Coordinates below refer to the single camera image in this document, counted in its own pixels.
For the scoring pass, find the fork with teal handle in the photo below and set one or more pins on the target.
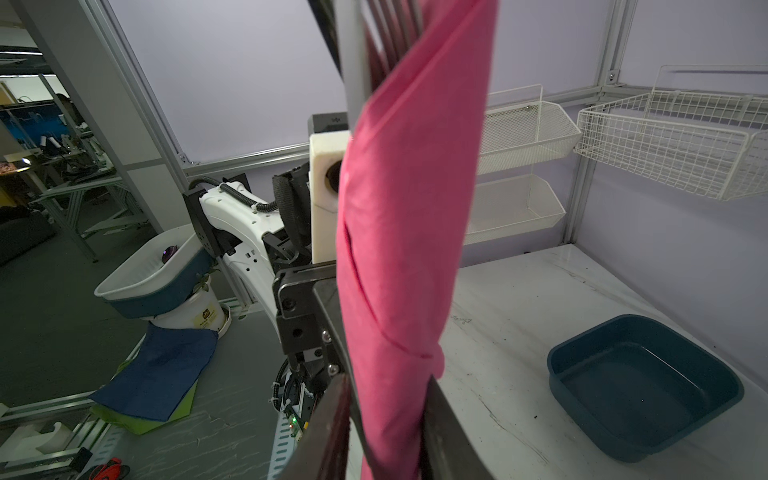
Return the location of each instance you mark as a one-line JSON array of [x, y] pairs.
[[392, 28]]

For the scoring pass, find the white round bucket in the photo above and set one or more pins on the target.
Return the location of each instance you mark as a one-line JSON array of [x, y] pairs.
[[201, 310]]

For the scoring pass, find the dark blue cloth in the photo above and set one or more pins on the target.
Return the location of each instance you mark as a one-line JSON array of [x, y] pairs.
[[168, 362]]

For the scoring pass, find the white and teal bowl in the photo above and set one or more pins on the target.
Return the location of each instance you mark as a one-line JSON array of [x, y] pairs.
[[159, 276]]

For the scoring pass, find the green mat on floor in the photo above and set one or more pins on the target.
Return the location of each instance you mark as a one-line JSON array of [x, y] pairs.
[[144, 423]]

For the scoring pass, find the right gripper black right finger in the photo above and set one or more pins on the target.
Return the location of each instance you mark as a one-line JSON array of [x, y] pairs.
[[446, 451]]

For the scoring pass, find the knife with teal handle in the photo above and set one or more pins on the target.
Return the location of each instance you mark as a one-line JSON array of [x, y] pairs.
[[354, 58]]

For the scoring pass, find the pink paper napkin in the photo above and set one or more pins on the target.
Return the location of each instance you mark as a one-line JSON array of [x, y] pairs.
[[406, 188]]

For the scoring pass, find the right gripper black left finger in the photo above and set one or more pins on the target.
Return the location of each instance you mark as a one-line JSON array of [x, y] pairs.
[[322, 453]]

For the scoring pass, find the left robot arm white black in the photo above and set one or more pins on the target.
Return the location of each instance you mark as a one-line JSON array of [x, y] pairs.
[[267, 247]]

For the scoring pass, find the white mesh two-tier shelf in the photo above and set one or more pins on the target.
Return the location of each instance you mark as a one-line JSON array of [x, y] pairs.
[[521, 130]]

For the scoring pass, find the dark teal plastic tub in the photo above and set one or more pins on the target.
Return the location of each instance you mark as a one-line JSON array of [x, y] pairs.
[[635, 386]]

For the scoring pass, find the white wire wall basket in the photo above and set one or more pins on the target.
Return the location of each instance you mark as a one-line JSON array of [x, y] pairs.
[[700, 129]]

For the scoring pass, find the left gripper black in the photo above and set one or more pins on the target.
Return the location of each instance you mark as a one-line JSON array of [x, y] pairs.
[[310, 324]]

